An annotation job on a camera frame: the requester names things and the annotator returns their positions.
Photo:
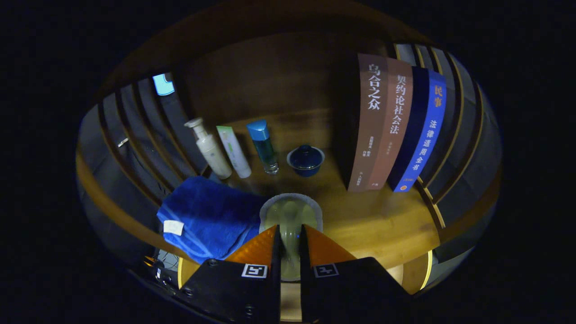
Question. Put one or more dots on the dark brown book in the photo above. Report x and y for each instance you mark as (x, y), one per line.
(371, 126)

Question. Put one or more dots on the white and green tube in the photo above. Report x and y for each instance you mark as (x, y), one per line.
(236, 155)

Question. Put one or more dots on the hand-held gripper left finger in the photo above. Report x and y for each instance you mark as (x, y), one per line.
(276, 279)

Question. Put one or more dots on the blue folded towel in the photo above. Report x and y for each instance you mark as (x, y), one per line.
(207, 216)

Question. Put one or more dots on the reddish brown book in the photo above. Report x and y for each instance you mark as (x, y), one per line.
(393, 126)

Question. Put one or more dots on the blue lidded teacup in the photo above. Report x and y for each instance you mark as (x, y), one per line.
(306, 159)

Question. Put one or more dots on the green brush with grey pad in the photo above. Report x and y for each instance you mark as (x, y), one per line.
(290, 216)

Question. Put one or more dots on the wooden cabinet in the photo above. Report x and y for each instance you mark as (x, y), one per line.
(270, 76)

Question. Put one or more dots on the teal glass bottle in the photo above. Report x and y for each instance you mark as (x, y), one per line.
(265, 148)

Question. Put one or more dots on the white pump bottle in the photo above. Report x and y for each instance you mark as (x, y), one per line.
(213, 155)

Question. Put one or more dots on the blue book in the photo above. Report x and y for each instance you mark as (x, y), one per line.
(425, 135)

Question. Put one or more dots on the wooden countertop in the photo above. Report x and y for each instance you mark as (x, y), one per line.
(369, 220)

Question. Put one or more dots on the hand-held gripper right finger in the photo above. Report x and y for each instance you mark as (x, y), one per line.
(305, 279)

